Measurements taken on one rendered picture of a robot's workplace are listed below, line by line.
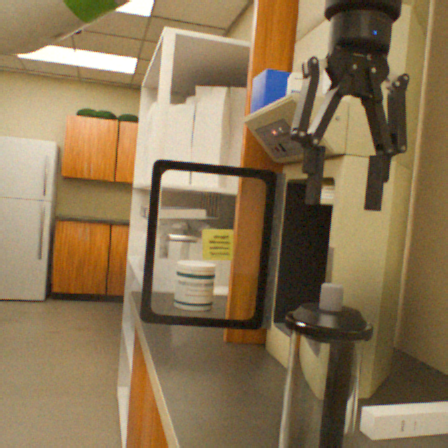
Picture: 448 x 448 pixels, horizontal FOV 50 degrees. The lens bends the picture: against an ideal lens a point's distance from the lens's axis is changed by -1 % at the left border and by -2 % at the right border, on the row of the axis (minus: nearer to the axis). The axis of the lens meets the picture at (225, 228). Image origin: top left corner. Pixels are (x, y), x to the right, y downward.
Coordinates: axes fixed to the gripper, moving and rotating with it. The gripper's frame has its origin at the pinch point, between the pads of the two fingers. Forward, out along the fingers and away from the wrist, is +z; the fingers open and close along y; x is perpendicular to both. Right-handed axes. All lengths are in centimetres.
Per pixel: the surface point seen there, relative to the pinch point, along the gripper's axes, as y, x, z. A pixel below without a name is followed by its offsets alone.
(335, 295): 0.5, 1.4, 13.5
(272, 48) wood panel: -10, -66, -37
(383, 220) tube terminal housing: -23.7, -28.6, 4.1
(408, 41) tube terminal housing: -25.5, -29.1, -30.7
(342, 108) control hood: -12.7, -28.6, -15.8
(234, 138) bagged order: -28, -168, -26
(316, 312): 3.1, 2.2, 15.5
